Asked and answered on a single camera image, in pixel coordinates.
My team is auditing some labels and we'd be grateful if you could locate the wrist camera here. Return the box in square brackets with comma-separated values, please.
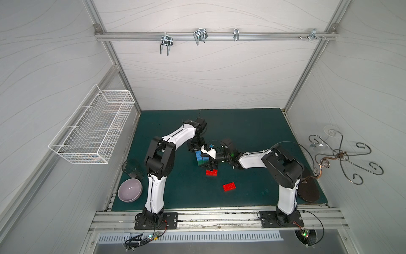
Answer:
[195, 117, 207, 132]
[200, 144, 217, 159]

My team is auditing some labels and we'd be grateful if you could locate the metal double hook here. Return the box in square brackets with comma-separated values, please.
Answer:
[160, 35, 173, 56]

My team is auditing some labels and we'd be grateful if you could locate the small metal ring hook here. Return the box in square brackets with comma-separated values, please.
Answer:
[233, 28, 240, 41]

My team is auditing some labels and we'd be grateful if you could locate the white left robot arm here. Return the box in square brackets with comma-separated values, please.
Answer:
[143, 117, 207, 220]

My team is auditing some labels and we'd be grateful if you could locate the clear glass cup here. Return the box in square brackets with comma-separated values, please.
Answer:
[122, 159, 144, 181]

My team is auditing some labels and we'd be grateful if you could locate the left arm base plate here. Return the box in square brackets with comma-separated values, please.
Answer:
[134, 211, 178, 230]

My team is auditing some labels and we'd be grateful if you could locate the horizontal aluminium rail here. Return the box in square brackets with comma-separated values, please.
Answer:
[95, 31, 339, 42]

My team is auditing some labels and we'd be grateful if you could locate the metal curled hook stand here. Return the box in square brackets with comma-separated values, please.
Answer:
[308, 128, 384, 186]

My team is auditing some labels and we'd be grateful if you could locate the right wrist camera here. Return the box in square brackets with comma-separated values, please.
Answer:
[200, 144, 217, 159]

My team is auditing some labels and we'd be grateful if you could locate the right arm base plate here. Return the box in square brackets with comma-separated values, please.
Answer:
[258, 210, 304, 228]

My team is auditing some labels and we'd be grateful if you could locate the green table mat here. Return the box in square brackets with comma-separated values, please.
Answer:
[128, 109, 311, 209]

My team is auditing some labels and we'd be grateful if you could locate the white wire basket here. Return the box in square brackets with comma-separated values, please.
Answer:
[48, 84, 135, 165]

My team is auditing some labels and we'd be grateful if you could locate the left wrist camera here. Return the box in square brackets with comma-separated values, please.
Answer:
[195, 117, 207, 132]

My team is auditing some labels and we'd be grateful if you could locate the red lego brick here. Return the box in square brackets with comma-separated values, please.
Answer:
[206, 169, 218, 176]
[223, 182, 236, 192]

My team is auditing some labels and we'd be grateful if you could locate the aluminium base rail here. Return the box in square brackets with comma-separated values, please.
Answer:
[88, 205, 350, 233]

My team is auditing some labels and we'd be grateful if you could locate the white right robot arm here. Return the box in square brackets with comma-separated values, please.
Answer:
[200, 144, 305, 216]

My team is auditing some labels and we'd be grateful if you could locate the metal bracket hook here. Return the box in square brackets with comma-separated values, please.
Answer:
[298, 29, 327, 41]

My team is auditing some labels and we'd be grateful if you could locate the lilac bowl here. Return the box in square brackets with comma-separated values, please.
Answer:
[117, 178, 143, 203]

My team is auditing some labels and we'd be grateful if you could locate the dark oval stand base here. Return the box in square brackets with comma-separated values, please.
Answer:
[298, 169, 320, 203]

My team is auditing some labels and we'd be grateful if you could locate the white vent strip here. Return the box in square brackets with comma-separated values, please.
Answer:
[97, 230, 283, 244]

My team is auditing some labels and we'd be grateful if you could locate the metal wire clip hook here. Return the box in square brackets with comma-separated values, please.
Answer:
[193, 28, 208, 45]

